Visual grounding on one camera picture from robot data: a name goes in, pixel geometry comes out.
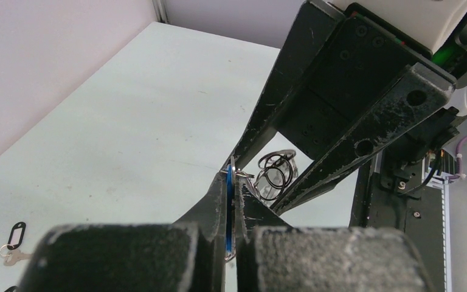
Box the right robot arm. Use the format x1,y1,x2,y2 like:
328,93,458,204
231,1,467,213

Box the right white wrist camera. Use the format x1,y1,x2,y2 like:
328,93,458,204
329,0,467,54

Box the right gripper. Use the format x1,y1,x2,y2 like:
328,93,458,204
230,1,467,214

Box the black key tag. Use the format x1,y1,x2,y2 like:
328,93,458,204
6,221,27,250

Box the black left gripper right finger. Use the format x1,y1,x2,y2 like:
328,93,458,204
235,178,433,291

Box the grey slotted cable duct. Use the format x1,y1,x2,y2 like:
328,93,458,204
421,150,455,291

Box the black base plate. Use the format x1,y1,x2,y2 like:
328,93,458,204
349,150,446,291

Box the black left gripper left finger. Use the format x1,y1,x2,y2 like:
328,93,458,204
18,172,227,291

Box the large steel ring disc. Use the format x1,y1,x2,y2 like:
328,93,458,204
254,149,299,206

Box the silver key with black tag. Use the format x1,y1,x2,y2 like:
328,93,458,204
0,245,32,266

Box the blue key tag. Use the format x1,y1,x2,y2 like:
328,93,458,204
225,160,236,262

